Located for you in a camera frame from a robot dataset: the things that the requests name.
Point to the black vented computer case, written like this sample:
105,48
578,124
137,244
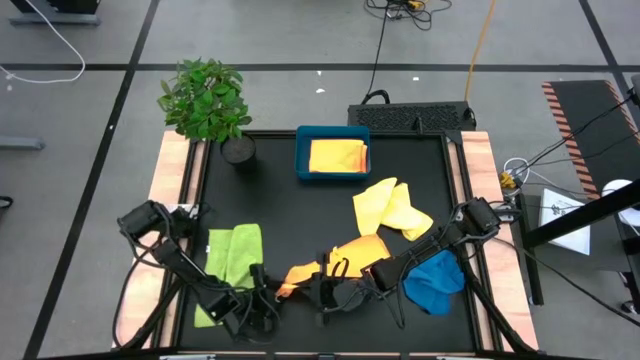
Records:
410,117

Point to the black angled frame brace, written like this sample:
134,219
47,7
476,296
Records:
157,312
492,312

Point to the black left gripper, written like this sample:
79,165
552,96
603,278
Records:
257,315

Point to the wooden table side board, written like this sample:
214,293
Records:
477,150
172,150

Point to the white round object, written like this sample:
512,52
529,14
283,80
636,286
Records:
616,187

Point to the grey floor bar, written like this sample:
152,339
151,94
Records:
20,144

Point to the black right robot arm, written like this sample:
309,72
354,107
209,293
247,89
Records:
430,247

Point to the orange microfiber towel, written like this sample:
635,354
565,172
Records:
337,156
365,250

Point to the black mat with striped edges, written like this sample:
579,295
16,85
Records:
590,115

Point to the yellow microfiber towel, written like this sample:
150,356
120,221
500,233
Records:
380,210

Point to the black slanted frame beam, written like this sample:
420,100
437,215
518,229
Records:
580,215

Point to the black stand post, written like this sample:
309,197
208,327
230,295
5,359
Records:
534,280

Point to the white paper sheet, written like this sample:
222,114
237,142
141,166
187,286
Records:
565,225

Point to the blue microfiber towel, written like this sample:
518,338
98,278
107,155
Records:
435,285

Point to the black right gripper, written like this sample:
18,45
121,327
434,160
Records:
345,297

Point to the lime green microfiber towel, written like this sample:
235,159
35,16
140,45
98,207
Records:
240,250

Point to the grey desk base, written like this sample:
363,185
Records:
50,20

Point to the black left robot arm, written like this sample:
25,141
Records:
175,255

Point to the teal plastic bin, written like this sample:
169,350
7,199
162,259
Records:
301,150

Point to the green potted plant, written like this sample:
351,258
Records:
205,100

